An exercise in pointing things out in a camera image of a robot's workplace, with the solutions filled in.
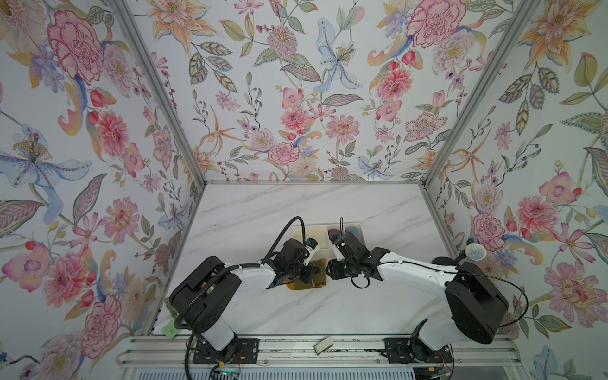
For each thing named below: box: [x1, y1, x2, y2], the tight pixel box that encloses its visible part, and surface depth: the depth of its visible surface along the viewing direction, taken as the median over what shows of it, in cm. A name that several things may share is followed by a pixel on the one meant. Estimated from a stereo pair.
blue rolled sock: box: [345, 226, 360, 242], surface depth 100 cm
